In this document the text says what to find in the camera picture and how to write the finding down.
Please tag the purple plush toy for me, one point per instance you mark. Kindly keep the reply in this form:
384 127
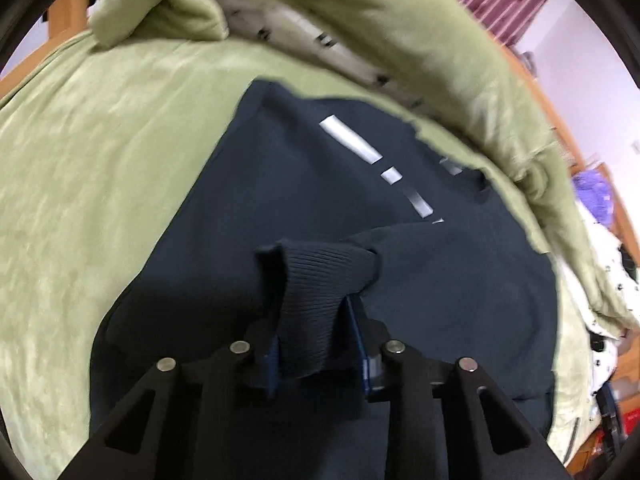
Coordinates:
595 195

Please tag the green floral quilt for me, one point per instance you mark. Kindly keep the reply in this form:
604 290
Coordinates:
400 35

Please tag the black sweatshirt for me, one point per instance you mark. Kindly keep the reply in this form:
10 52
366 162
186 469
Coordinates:
300 210

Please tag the white floral pillow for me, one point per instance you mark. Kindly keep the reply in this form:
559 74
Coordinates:
600 370

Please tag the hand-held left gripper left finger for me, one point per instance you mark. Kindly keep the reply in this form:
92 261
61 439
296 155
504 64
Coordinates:
267 365

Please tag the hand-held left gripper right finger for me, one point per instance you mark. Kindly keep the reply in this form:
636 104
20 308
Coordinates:
361 345

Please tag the maroon floral curtain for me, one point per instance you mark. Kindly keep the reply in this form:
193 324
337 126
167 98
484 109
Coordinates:
500 0

